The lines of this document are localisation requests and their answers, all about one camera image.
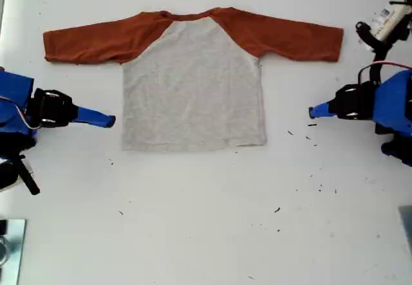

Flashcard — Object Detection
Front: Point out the red white servo wire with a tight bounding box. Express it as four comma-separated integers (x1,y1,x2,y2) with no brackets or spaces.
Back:
358,60,412,85
0,95,42,131

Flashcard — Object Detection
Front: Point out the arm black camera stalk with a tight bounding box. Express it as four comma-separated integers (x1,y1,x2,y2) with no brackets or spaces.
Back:
15,154,41,196
355,21,399,85

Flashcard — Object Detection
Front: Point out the arm camera box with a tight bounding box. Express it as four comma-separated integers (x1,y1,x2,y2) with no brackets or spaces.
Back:
0,159,20,191
370,1,412,41

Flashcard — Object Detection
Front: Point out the steel base plate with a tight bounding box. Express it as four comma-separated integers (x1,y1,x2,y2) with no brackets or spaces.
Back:
0,219,27,285

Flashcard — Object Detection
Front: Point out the grey t-shirt with orange sleeves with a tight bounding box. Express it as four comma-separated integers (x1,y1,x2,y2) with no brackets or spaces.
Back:
42,6,344,153

